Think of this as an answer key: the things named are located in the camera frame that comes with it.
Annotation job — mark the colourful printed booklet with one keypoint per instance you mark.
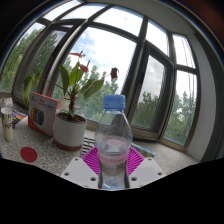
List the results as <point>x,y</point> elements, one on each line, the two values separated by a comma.
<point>18,117</point>

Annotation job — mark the clear blue-capped water bottle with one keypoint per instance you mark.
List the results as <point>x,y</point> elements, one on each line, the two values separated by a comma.
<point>113,136</point>

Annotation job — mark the beige printed paper cup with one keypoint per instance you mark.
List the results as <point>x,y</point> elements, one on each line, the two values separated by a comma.
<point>8,125</point>

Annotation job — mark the red-flowered plant in white pot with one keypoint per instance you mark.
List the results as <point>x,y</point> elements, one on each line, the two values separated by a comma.
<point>69,131</point>

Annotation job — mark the red and white filament box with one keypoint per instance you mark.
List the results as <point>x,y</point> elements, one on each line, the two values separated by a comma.
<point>43,115</point>

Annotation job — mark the brown-framed bay window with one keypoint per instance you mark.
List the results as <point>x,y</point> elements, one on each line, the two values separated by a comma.
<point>141,83</point>

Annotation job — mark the flat round red coaster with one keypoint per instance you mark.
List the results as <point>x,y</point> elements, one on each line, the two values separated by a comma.
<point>28,154</point>

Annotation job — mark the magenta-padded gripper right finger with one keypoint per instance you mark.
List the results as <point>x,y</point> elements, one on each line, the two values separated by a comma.
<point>144,170</point>

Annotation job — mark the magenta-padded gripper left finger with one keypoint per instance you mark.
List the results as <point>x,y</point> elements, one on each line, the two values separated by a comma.
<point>81,171</point>

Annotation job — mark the light blue printed packet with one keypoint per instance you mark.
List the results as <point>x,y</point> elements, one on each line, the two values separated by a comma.
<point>145,150</point>

